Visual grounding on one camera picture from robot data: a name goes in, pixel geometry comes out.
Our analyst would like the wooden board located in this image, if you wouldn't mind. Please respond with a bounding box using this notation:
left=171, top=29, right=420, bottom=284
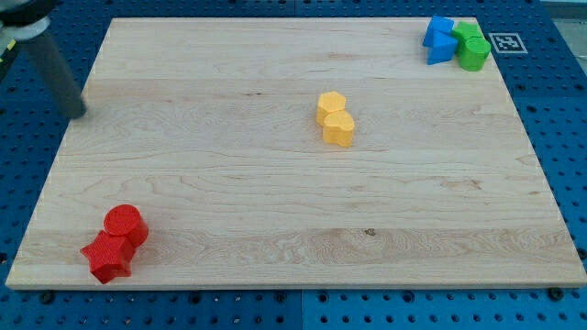
left=6, top=17, right=586, bottom=291

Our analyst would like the green star block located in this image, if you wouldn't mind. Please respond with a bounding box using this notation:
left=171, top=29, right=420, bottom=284
left=450, top=21, right=482, bottom=55

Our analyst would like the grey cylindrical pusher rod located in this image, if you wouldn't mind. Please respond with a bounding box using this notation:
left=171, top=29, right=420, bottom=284
left=24, top=30, right=86, bottom=119

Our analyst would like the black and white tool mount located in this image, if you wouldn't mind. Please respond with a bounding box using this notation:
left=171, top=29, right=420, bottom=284
left=1, top=0, right=58, bottom=42

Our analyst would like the yellow heart block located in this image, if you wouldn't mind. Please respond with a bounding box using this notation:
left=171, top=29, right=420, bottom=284
left=322, top=111, right=355, bottom=148

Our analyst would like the red star block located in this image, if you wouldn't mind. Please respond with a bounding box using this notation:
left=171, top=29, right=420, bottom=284
left=80, top=231, right=136, bottom=284

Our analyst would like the yellow hexagon block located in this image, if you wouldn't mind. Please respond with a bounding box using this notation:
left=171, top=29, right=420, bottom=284
left=316, top=91, right=347, bottom=126

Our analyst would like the black white fiducial tag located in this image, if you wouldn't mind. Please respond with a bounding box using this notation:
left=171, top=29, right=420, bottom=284
left=488, top=32, right=527, bottom=54

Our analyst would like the red cylinder block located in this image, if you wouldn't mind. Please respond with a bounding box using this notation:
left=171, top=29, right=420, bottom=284
left=104, top=204, right=149, bottom=248

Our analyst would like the green cylinder block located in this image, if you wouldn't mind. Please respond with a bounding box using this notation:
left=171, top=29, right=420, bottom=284
left=458, top=37, right=491, bottom=72

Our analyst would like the blue cube block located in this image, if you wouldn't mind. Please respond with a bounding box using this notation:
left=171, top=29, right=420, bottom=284
left=422, top=16, right=454, bottom=47

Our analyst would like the blue triangle block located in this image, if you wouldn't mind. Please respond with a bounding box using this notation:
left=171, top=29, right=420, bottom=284
left=426, top=31, right=459, bottom=65

